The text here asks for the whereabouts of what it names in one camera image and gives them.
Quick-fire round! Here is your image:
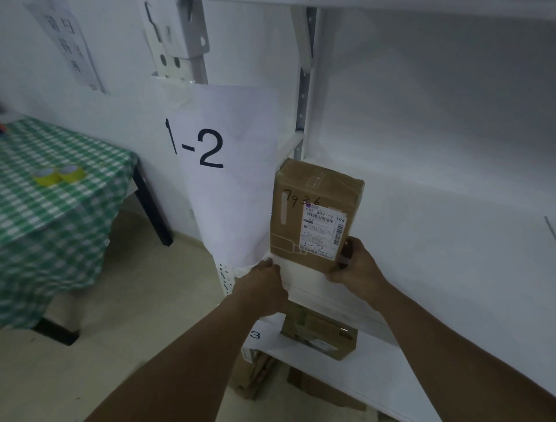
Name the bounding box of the person's left hand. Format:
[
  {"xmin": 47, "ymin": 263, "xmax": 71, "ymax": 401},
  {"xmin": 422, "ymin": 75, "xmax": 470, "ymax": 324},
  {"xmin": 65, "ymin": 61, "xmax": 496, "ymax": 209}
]
[{"xmin": 234, "ymin": 257, "xmax": 290, "ymax": 321}]

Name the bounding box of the person's right hand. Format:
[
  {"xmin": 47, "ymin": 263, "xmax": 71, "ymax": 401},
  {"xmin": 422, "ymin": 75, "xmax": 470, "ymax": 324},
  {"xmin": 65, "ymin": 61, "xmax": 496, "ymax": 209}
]
[{"xmin": 325, "ymin": 237, "xmax": 392, "ymax": 310}]

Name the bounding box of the brown box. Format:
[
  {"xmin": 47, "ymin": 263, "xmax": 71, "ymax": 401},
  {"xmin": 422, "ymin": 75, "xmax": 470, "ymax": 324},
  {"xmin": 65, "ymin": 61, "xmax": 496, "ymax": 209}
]
[{"xmin": 270, "ymin": 158, "xmax": 365, "ymax": 274}]

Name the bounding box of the green printed cardboard box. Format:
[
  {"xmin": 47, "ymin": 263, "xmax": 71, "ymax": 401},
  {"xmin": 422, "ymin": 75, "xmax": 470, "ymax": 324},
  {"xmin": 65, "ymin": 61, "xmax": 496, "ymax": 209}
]
[{"xmin": 280, "ymin": 302, "xmax": 359, "ymax": 362}]

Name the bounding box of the white metal shelf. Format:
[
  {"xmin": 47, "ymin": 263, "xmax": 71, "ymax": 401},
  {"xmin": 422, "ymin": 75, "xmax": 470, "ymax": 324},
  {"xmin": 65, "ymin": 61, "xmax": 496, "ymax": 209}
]
[{"xmin": 138, "ymin": 0, "xmax": 556, "ymax": 422}]

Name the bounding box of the person's right forearm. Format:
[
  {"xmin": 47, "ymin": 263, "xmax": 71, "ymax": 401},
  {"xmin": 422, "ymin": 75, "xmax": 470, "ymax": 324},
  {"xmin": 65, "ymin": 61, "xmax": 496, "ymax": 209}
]
[{"xmin": 375, "ymin": 285, "xmax": 556, "ymax": 422}]

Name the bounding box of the person's left forearm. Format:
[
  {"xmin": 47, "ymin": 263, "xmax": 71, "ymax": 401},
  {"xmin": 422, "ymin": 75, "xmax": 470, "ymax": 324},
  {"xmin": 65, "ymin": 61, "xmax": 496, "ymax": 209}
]
[{"xmin": 85, "ymin": 295, "xmax": 270, "ymax": 422}]

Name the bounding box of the white paper shelf label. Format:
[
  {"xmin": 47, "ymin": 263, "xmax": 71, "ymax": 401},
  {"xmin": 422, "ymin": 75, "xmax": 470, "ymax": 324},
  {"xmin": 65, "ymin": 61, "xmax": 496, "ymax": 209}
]
[
  {"xmin": 241, "ymin": 319, "xmax": 287, "ymax": 364},
  {"xmin": 164, "ymin": 82, "xmax": 280, "ymax": 270}
]

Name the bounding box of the flattened brown cardboard sheet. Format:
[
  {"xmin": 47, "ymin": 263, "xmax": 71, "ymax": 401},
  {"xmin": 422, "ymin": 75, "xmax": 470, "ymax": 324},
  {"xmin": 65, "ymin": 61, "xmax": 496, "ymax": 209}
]
[{"xmin": 286, "ymin": 365, "xmax": 368, "ymax": 412}]

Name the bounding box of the green checked tablecloth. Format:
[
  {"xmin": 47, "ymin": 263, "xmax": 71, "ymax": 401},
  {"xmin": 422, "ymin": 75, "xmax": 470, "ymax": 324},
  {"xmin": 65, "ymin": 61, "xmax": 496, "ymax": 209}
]
[{"xmin": 0, "ymin": 118, "xmax": 140, "ymax": 331}]

